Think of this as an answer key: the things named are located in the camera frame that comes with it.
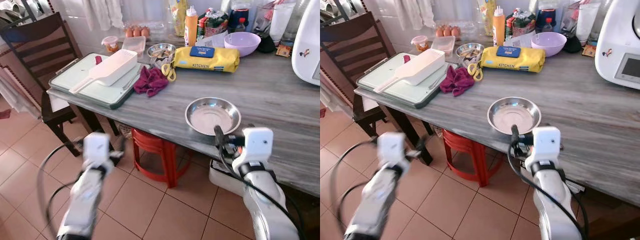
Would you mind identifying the round stainless steel plate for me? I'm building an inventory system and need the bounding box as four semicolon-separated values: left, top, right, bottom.
487;96;542;136
185;97;242;136

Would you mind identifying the red plastic stool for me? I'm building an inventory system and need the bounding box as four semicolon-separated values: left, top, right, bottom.
131;127;191;189
442;128;503;188

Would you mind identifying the yellow kitchen wipes pack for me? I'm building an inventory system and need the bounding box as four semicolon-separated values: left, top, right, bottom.
173;46;240;74
480;46;546;73

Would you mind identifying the metal fork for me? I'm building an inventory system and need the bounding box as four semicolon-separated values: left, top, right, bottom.
122;70;145;92
429;70;451;92

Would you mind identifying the maroon cloth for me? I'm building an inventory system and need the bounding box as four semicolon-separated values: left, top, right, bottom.
133;66;170;98
440;66;476;97

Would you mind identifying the pale green cutting board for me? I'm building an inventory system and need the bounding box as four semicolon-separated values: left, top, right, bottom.
355;52;457;109
48;52;151;110

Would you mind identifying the white plastic strainer scoop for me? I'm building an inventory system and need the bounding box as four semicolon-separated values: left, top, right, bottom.
372;48;446;94
69;49;138;95

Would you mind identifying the small steel bowl with food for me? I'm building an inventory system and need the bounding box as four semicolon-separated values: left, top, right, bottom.
147;43;177;68
455;43;485;68

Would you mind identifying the purple plastic bowl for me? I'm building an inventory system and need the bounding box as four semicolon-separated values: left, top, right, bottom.
224;32;262;57
530;32;568;57

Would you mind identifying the black round item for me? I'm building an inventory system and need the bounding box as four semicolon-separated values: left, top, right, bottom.
564;36;583;54
257;36;277;54

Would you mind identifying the clear plastic container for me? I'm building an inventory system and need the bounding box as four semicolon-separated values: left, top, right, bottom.
431;36;456;56
122;36;147;56

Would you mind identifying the small pink lidded jar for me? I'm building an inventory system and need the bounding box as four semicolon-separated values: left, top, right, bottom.
101;36;120;53
411;35;430;53

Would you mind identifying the orange squeeze bottle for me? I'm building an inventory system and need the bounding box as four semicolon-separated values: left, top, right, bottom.
492;6;506;47
184;6;199;47

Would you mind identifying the green and red food bag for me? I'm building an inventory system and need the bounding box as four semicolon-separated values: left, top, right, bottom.
506;7;537;41
197;7;229;41

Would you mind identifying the yellow snack bag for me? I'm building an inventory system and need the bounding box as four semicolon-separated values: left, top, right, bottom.
169;0;188;37
477;0;497;37

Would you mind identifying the white kitchen appliance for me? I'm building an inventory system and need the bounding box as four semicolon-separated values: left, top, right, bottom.
292;0;321;86
595;0;640;91

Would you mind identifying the dark blue jar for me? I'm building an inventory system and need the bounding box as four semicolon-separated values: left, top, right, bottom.
536;5;561;33
228;5;253;33

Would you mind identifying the white plastic bag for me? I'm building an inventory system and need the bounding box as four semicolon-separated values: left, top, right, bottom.
575;2;602;46
269;2;297;46

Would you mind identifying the white hanging towel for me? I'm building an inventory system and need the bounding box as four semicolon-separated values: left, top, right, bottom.
400;0;435;30
89;0;124;31

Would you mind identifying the dark wooden chair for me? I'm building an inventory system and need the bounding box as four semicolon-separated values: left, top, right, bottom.
320;12;396;138
0;12;83;157

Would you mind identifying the metal dish rack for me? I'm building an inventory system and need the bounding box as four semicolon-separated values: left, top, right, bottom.
320;0;351;26
0;0;53;28

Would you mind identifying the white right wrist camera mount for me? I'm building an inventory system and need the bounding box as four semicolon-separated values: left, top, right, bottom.
531;126;562;168
240;127;275;166

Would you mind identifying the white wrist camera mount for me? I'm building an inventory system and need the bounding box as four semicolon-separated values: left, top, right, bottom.
82;132;112;168
376;132;407;171
531;126;562;168
240;127;275;166

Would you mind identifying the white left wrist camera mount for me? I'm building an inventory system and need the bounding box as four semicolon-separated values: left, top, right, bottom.
376;132;407;171
82;132;112;168

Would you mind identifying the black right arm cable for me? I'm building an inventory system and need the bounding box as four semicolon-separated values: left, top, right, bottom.
215;135;307;240
506;135;590;240

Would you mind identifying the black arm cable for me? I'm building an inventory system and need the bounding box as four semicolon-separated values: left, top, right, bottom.
328;139;381;236
506;135;590;240
36;139;86;238
215;135;307;240

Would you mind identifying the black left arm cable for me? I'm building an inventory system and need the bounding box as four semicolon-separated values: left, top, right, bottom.
36;139;86;238
328;139;381;236

